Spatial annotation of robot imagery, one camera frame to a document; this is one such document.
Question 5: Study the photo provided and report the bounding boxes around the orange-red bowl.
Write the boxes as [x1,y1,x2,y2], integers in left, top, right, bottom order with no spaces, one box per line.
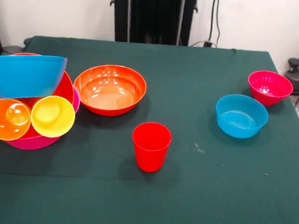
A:
[0,51,77,141]
[71,62,148,119]

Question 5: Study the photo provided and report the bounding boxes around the yellow cup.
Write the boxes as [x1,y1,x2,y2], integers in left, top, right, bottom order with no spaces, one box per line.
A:
[29,94,77,140]

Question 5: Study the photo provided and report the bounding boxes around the large blue bowl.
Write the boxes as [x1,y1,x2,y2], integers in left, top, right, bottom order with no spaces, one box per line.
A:
[0,53,68,103]

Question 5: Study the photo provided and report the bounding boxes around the orange cup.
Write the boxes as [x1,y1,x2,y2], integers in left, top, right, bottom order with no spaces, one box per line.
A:
[0,97,33,143]

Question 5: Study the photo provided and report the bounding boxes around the red cup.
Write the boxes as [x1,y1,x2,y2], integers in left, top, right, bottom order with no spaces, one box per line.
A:
[130,121,173,174]

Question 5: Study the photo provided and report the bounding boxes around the small blue bowl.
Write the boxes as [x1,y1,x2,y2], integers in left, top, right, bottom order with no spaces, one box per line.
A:
[213,93,270,141]

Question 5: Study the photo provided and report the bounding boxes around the dark green tablecloth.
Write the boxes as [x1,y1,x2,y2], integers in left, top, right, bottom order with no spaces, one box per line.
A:
[0,33,299,224]

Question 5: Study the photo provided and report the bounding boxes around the large pink bowl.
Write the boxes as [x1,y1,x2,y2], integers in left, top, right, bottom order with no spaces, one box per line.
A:
[0,81,82,154]

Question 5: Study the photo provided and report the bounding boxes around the small magenta bowl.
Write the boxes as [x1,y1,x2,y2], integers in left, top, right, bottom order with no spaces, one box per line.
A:
[246,69,294,108]

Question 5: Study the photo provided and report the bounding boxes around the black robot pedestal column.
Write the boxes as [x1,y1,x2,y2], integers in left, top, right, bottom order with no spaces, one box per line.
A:
[110,0,199,47]

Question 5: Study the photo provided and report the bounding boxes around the black cable with adapter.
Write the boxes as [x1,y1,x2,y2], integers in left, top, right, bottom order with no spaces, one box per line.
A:
[191,0,225,49]

